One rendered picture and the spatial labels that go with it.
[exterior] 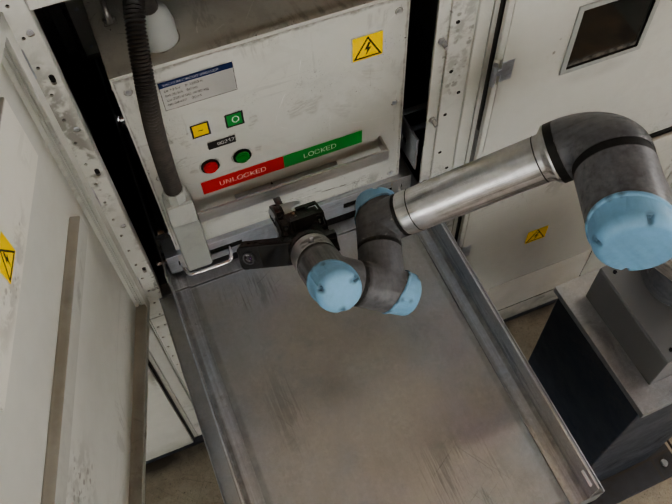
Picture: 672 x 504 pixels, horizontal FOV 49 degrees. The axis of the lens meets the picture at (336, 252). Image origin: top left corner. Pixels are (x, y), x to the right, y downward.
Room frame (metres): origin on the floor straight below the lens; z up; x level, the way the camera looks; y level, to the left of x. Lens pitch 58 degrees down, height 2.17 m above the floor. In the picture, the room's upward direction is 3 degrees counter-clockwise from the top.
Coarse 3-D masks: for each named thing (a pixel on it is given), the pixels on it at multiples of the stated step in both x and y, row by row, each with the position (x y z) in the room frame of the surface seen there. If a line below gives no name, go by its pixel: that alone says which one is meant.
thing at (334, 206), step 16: (400, 160) 1.01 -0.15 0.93; (400, 176) 0.96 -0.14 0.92; (352, 192) 0.93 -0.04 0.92; (336, 208) 0.91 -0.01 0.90; (352, 208) 0.92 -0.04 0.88; (256, 224) 0.86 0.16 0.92; (272, 224) 0.86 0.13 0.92; (160, 240) 0.83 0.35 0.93; (208, 240) 0.83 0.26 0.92; (224, 240) 0.83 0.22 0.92; (240, 240) 0.84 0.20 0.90; (176, 256) 0.80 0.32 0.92; (176, 272) 0.79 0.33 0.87
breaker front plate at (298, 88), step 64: (192, 64) 0.85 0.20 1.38; (256, 64) 0.88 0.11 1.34; (320, 64) 0.92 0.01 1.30; (384, 64) 0.96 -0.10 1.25; (256, 128) 0.88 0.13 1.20; (320, 128) 0.92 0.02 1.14; (384, 128) 0.96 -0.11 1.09; (192, 192) 0.83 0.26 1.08; (256, 192) 0.87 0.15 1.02; (320, 192) 0.91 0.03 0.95
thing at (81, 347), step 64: (0, 64) 0.67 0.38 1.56; (0, 128) 0.59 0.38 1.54; (0, 192) 0.51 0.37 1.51; (64, 192) 0.70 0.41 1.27; (0, 256) 0.44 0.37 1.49; (64, 256) 0.60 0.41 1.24; (0, 320) 0.38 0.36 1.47; (64, 320) 0.49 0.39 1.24; (128, 320) 0.67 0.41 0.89; (0, 384) 0.31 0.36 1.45; (64, 384) 0.40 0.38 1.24; (128, 384) 0.55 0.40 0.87; (0, 448) 0.27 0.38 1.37; (64, 448) 0.31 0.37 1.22; (128, 448) 0.43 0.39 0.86
